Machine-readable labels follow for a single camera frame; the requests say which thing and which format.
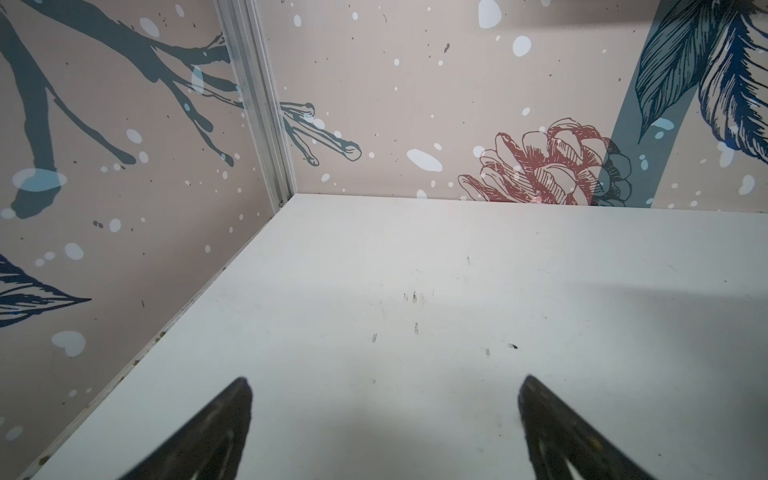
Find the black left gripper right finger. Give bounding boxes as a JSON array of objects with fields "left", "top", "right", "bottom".
[{"left": 518, "top": 375, "right": 653, "bottom": 480}]

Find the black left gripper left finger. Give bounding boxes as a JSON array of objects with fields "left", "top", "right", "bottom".
[{"left": 122, "top": 377, "right": 253, "bottom": 480}]

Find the aluminium frame corner post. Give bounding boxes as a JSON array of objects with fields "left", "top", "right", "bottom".
[{"left": 215, "top": 0, "right": 296, "bottom": 211}]

